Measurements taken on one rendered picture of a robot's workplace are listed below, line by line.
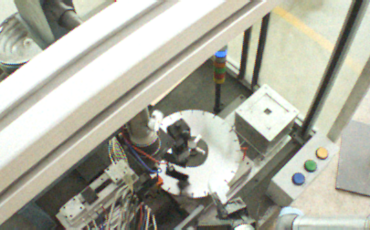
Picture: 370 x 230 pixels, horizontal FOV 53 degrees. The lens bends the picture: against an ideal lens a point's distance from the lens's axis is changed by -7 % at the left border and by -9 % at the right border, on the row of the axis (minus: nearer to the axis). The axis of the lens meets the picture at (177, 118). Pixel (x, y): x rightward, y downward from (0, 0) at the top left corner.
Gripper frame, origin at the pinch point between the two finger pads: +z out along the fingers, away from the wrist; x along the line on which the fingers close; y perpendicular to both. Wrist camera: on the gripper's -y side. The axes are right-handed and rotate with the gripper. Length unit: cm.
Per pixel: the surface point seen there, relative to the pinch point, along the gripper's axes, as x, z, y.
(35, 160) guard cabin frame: 76, -84, -25
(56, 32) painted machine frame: 66, 4, -27
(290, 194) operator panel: -8.3, -5.1, 26.6
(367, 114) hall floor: -57, 83, 135
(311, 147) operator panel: -1.2, 5.5, 42.7
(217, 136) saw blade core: 12.0, 15.7, 11.2
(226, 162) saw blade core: 6.4, 7.4, 9.8
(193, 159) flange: 10.1, 10.8, -0.2
